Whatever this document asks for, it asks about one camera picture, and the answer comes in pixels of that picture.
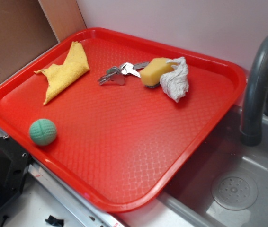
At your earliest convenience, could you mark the aluminium rail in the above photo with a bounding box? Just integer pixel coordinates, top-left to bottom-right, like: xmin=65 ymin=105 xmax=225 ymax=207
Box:
xmin=0 ymin=113 xmax=130 ymax=227

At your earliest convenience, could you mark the grey faucet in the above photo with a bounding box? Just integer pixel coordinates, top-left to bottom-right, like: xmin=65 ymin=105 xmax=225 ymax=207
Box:
xmin=240 ymin=36 xmax=268 ymax=146

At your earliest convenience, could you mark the green textured ball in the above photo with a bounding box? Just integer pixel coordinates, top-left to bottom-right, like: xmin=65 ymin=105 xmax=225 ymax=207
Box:
xmin=29 ymin=119 xmax=57 ymax=146

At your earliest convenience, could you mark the black tape scrap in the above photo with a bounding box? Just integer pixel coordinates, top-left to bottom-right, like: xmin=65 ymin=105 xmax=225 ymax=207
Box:
xmin=45 ymin=215 xmax=64 ymax=227

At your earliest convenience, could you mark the grey plastic sink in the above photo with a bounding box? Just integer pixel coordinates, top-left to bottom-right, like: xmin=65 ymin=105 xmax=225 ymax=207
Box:
xmin=159 ymin=106 xmax=268 ymax=227

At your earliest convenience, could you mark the yellow sponge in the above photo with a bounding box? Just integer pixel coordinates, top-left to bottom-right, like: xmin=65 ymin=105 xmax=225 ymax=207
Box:
xmin=140 ymin=58 xmax=178 ymax=87

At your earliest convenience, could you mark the brown cardboard panel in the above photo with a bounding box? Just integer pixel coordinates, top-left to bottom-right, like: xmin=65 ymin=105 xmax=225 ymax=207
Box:
xmin=0 ymin=0 xmax=86 ymax=84

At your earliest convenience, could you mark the silver key bunch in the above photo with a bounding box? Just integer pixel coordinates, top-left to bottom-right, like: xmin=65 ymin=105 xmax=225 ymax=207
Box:
xmin=98 ymin=61 xmax=149 ymax=86

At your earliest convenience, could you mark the black metal bracket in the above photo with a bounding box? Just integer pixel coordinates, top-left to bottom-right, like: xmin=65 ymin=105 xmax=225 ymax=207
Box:
xmin=0 ymin=136 xmax=31 ymax=211

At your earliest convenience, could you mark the red plastic tray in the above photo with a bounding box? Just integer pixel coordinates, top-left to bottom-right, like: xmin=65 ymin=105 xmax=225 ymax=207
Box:
xmin=0 ymin=28 xmax=246 ymax=213

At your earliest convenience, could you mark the white crumpled paper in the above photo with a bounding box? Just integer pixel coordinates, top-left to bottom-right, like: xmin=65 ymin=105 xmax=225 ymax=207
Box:
xmin=160 ymin=57 xmax=189 ymax=103

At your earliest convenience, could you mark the yellow cloth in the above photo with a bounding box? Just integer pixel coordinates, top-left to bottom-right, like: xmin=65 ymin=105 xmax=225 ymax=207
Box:
xmin=34 ymin=41 xmax=89 ymax=105

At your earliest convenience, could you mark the sink drain cover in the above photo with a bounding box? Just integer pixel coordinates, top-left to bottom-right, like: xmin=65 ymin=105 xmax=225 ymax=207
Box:
xmin=211 ymin=172 xmax=258 ymax=211

